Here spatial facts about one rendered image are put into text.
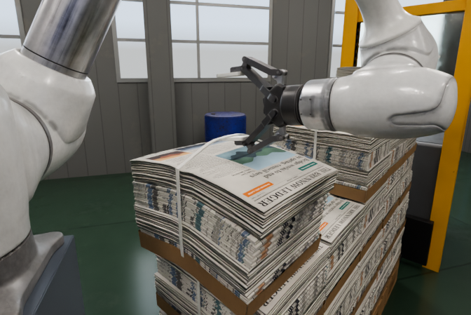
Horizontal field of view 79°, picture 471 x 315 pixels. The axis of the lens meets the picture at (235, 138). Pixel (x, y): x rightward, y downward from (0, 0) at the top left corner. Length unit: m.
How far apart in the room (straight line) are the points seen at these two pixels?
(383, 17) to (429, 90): 0.18
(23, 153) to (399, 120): 0.49
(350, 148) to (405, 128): 0.58
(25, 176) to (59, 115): 0.12
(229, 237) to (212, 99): 3.36
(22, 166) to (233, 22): 3.60
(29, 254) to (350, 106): 0.47
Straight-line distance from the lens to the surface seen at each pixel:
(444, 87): 0.45
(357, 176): 1.04
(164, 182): 0.63
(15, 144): 0.42
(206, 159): 0.62
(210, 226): 0.55
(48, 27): 0.54
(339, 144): 1.03
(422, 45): 0.57
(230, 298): 0.59
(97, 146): 3.91
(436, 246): 2.33
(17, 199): 0.43
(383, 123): 0.45
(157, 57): 3.57
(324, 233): 0.86
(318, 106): 0.48
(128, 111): 3.78
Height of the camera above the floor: 1.26
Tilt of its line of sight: 13 degrees down
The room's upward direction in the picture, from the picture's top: straight up
